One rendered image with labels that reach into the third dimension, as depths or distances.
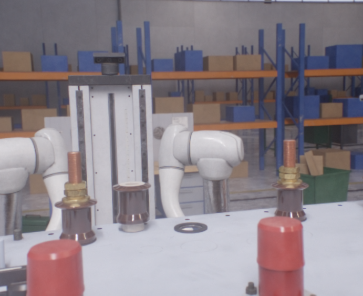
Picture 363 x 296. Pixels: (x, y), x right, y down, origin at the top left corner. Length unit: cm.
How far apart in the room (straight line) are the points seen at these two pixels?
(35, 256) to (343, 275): 54
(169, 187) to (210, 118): 758
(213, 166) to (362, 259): 87
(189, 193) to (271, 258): 477
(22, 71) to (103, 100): 662
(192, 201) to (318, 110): 535
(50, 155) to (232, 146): 66
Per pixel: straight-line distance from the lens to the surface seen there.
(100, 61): 207
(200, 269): 94
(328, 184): 542
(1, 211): 181
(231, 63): 955
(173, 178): 179
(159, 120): 599
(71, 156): 110
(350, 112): 1061
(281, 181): 125
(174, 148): 180
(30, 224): 636
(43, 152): 177
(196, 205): 554
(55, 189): 178
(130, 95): 210
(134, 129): 207
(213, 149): 175
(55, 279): 66
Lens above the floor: 169
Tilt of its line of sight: 6 degrees down
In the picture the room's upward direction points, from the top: 1 degrees counter-clockwise
